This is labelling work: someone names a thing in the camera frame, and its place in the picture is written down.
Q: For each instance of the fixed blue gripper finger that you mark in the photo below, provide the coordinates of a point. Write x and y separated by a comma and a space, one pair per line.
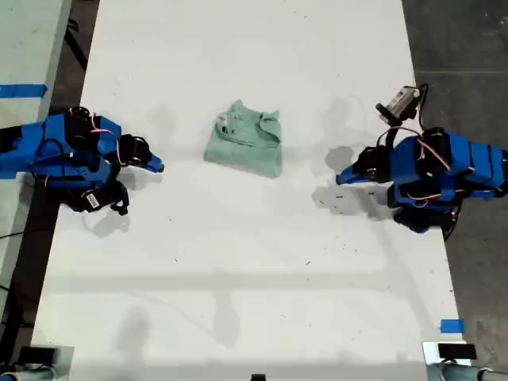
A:
155, 168
350, 172

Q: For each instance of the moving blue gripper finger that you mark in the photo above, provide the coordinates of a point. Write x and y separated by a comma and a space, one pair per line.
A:
155, 160
351, 181

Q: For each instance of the pale green T-shirt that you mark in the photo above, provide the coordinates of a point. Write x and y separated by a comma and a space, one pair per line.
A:
246, 151

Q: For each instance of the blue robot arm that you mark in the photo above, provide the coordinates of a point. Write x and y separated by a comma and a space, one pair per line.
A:
47, 147
468, 162

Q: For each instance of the black metal strut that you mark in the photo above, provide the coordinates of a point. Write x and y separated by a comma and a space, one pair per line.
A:
77, 47

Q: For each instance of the long blue tape strip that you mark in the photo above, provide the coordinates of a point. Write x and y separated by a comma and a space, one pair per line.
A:
24, 91

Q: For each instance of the short blue tape strip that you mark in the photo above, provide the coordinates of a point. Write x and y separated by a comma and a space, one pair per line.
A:
6, 174

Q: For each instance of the white side table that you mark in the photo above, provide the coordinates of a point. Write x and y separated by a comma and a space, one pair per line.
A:
24, 47

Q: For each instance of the blue tape patch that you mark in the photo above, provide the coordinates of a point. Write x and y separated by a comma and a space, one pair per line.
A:
452, 326

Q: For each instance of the small black box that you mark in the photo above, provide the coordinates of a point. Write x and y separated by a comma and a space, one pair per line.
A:
36, 355
456, 351

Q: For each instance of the small black clip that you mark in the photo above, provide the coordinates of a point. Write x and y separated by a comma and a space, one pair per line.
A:
258, 377

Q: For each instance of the pale grey padded tube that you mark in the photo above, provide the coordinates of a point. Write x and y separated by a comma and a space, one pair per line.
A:
28, 375
460, 373

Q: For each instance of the black camera box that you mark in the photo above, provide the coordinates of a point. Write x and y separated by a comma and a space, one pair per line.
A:
399, 103
95, 200

